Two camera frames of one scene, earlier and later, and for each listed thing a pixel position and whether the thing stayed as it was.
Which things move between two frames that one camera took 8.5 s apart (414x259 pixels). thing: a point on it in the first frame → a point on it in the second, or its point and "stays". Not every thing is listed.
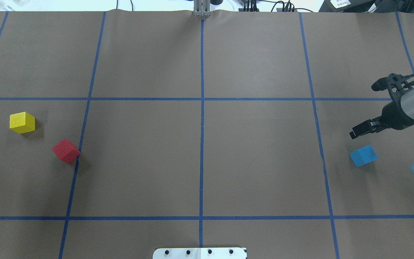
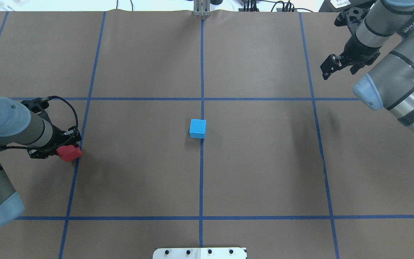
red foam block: x=66 y=151 stays
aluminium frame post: x=202 y=8 stays
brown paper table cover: x=176 y=114 stays
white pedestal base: x=199 y=253 stays
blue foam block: x=363 y=156 → x=198 y=128
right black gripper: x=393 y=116 → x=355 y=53
